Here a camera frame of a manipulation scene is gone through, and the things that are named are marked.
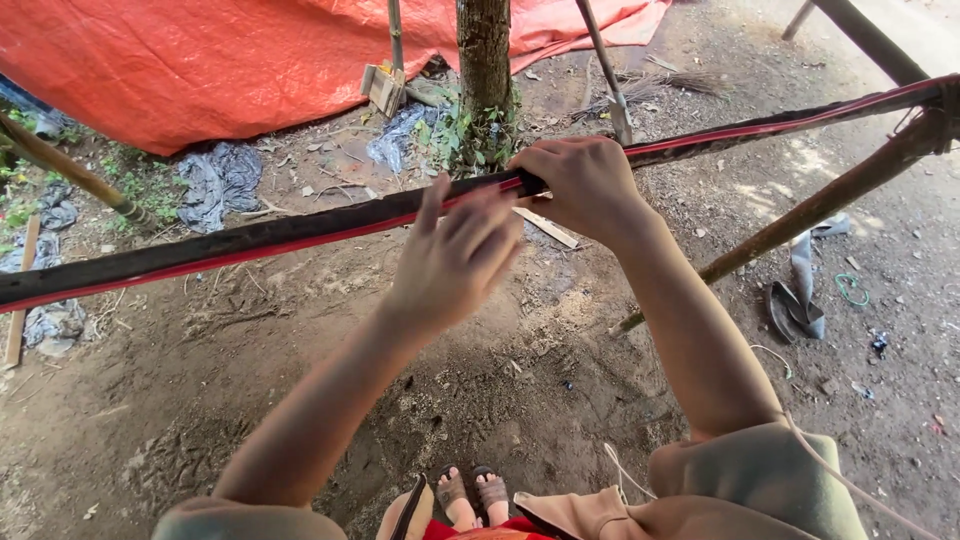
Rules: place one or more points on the person's right hand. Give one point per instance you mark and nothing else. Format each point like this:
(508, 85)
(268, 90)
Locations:
(589, 187)

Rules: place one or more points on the person's left hand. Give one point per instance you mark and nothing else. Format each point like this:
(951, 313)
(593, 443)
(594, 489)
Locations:
(442, 262)

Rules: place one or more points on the person's left fingers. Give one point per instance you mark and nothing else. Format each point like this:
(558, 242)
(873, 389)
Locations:
(469, 217)

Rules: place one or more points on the person's right fingers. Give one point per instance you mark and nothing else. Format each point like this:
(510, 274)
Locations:
(536, 161)

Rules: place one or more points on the black pole with red strip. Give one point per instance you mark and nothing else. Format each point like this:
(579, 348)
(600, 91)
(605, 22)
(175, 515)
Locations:
(225, 244)

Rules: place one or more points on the short pale wooden slat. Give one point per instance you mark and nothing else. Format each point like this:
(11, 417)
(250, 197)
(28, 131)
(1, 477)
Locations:
(551, 229)

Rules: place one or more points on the green weeds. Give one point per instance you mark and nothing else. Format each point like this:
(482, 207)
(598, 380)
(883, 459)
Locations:
(465, 135)

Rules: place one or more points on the clear crumpled plastic sheet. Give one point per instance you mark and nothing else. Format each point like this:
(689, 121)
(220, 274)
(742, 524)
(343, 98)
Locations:
(394, 139)

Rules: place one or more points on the tree trunk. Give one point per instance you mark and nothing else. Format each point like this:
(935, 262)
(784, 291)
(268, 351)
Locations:
(484, 52)

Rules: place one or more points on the twig broom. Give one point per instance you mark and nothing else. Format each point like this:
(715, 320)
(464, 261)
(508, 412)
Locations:
(652, 86)

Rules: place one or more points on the nailed wooden block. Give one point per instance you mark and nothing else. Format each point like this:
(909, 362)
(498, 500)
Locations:
(384, 90)

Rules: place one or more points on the thin bamboo stake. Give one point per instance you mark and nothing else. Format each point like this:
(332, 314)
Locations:
(395, 34)

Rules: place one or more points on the large grey plastic sheet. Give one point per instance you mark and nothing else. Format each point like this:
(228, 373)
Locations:
(217, 184)

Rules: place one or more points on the person's left sandal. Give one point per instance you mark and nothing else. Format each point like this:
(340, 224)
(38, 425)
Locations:
(452, 489)

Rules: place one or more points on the person's sandal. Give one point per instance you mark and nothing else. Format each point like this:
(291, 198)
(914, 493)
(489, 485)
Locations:
(452, 489)
(492, 489)

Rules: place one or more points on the person's right sandal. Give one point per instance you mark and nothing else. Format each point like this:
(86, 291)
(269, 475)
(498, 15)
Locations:
(492, 489)

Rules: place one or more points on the brown bamboo brace pole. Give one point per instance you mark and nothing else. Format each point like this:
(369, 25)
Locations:
(825, 199)

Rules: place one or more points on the grey rubber scrap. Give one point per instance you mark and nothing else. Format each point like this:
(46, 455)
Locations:
(802, 289)

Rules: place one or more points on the person's red skirt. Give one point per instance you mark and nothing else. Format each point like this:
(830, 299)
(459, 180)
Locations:
(487, 531)

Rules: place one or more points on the orange tarpaulin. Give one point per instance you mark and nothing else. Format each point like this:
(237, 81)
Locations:
(187, 67)

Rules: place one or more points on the person's beige shirt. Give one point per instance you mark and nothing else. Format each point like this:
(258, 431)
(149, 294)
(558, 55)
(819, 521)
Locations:
(757, 487)

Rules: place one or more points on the weathered bamboo pole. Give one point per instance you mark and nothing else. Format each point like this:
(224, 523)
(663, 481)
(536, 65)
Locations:
(75, 174)

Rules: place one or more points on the small grey plastic scrap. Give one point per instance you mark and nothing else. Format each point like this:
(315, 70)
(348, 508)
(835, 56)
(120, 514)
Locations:
(58, 210)

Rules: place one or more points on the dirty grey plastic heap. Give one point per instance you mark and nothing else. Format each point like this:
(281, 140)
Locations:
(52, 326)

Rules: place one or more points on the long wooden slat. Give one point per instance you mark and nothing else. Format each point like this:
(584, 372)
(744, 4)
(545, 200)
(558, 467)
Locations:
(21, 300)

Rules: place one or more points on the grey bamboo post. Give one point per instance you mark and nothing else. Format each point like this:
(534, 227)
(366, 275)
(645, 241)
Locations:
(870, 37)

